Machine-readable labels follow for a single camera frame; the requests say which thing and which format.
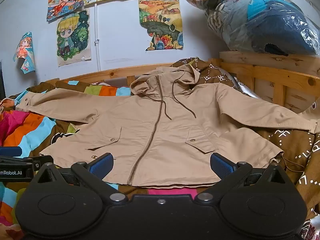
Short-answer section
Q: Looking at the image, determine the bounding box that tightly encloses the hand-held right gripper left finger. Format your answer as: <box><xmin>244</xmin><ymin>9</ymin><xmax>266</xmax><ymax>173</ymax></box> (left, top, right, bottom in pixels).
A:
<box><xmin>29</xmin><ymin>152</ymin><xmax>129</xmax><ymax>204</ymax></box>

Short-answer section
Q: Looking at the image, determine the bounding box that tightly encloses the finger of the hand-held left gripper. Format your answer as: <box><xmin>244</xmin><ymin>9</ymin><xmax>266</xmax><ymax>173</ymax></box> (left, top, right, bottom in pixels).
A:
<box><xmin>0</xmin><ymin>146</ymin><xmax>54</xmax><ymax>170</ymax></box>

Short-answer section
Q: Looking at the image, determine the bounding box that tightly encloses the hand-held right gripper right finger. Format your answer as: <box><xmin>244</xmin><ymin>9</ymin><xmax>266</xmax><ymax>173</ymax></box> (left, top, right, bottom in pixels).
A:
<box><xmin>194</xmin><ymin>152</ymin><xmax>295</xmax><ymax>204</ymax></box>

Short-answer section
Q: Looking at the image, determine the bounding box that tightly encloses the beige hooded jacket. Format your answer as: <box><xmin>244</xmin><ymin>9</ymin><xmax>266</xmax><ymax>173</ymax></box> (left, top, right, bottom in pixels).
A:
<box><xmin>15</xmin><ymin>64</ymin><xmax>318</xmax><ymax>188</ymax></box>

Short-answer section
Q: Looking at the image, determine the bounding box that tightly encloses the clear plastic bag of clothes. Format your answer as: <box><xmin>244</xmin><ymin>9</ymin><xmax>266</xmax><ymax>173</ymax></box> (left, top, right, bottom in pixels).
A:
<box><xmin>185</xmin><ymin>0</ymin><xmax>320</xmax><ymax>57</ymax></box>

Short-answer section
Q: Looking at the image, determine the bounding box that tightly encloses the colourful striped brown printed blanket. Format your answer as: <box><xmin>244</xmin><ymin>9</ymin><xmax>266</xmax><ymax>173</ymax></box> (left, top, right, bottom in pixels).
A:
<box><xmin>0</xmin><ymin>57</ymin><xmax>320</xmax><ymax>240</ymax></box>

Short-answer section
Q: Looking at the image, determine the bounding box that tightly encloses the dark grey panel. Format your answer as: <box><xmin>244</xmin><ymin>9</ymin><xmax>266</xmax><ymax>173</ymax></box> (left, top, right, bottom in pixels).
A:
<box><xmin>0</xmin><ymin>60</ymin><xmax>6</xmax><ymax>98</ymax></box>

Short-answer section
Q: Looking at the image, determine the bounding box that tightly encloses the shiny silver cloth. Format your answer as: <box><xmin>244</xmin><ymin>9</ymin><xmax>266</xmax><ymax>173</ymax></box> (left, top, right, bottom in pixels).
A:
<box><xmin>229</xmin><ymin>72</ymin><xmax>262</xmax><ymax>98</ymax></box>

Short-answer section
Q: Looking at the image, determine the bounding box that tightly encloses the small curled cartoon poster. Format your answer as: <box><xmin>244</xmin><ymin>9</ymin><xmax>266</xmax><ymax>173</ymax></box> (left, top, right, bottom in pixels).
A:
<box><xmin>13</xmin><ymin>32</ymin><xmax>36</xmax><ymax>74</ymax></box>

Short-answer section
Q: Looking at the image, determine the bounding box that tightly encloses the blonde cartoon child poster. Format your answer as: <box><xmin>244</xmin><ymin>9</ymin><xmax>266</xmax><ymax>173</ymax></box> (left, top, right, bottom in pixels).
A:
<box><xmin>56</xmin><ymin>8</ymin><xmax>92</xmax><ymax>67</ymax></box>

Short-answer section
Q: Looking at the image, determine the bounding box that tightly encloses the landscape drawing poster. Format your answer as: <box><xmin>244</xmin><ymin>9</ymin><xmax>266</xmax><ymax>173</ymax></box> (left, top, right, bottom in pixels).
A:
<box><xmin>138</xmin><ymin>0</ymin><xmax>184</xmax><ymax>51</ymax></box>

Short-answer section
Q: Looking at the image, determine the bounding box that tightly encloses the orange-haired girl drawing poster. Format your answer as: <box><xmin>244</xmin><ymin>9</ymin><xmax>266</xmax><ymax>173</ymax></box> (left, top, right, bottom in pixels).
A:
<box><xmin>46</xmin><ymin>0</ymin><xmax>85</xmax><ymax>22</ymax></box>

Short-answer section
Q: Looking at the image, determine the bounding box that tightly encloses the wooden bed frame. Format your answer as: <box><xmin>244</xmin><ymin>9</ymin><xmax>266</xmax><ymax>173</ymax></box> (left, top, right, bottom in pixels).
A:
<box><xmin>37</xmin><ymin>51</ymin><xmax>320</xmax><ymax>113</ymax></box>

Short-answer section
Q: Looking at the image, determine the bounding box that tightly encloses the white wall pipe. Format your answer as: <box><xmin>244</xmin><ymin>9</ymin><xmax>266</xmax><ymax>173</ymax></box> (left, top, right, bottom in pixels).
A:
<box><xmin>94</xmin><ymin>4</ymin><xmax>102</xmax><ymax>72</ymax></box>

